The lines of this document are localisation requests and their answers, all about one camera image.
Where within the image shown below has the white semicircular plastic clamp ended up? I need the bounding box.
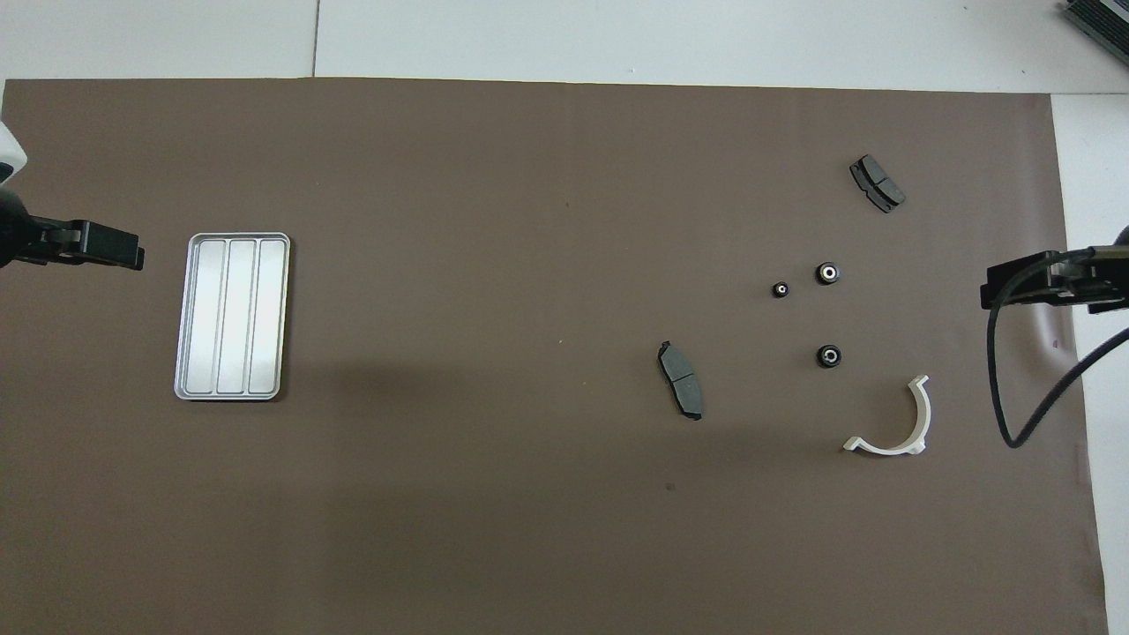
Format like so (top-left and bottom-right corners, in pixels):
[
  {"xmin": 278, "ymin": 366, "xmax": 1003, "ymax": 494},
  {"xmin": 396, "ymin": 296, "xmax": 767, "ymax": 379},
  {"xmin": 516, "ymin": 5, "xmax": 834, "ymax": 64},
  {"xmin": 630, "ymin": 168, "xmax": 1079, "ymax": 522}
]
[{"xmin": 842, "ymin": 375, "xmax": 932, "ymax": 457}]

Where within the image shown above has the brown table mat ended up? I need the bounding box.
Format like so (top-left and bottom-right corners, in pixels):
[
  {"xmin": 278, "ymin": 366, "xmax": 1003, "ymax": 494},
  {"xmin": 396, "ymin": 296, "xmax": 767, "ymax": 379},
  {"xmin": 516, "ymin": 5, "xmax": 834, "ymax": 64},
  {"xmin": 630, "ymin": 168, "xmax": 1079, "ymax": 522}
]
[{"xmin": 0, "ymin": 78, "xmax": 1110, "ymax": 635}]

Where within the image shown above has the long dark brake pad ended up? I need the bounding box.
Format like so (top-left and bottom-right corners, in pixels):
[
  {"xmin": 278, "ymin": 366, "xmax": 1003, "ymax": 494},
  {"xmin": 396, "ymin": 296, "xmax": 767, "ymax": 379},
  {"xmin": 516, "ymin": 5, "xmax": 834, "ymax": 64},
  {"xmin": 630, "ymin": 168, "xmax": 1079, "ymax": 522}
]
[{"xmin": 657, "ymin": 340, "xmax": 705, "ymax": 422}]

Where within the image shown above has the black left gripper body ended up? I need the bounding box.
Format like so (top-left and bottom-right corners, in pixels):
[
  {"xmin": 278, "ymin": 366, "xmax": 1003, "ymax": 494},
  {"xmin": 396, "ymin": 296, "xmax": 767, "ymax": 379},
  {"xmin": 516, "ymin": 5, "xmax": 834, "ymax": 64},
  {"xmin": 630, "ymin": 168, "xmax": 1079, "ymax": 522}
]
[{"xmin": 0, "ymin": 190, "xmax": 36, "ymax": 268}]

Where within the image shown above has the black ribbed device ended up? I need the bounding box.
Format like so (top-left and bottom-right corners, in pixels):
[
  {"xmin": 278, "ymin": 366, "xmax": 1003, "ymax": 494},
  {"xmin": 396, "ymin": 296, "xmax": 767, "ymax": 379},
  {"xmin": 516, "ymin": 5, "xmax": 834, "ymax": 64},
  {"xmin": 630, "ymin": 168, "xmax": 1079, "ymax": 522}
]
[{"xmin": 1063, "ymin": 0, "xmax": 1129, "ymax": 67}]

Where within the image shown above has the short dark brake pad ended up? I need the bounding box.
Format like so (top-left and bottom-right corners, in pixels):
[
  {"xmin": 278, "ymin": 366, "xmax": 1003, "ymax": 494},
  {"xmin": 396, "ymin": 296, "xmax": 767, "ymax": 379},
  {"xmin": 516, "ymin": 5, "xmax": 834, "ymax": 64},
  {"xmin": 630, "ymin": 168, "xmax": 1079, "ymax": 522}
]
[{"xmin": 849, "ymin": 154, "xmax": 907, "ymax": 214}]

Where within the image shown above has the silver ribbed metal tray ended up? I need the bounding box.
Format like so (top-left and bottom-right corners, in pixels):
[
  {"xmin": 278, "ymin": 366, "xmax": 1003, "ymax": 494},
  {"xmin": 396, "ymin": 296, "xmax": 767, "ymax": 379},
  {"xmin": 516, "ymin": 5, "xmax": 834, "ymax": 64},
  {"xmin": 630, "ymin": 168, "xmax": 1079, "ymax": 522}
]
[{"xmin": 174, "ymin": 232, "xmax": 292, "ymax": 402}]

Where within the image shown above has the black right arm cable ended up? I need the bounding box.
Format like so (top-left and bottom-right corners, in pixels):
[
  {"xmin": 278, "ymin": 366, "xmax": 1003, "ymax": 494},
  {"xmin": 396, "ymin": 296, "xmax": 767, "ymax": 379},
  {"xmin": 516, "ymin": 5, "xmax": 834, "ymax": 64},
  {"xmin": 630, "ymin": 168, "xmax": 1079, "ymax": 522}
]
[{"xmin": 987, "ymin": 250, "xmax": 1129, "ymax": 450}]

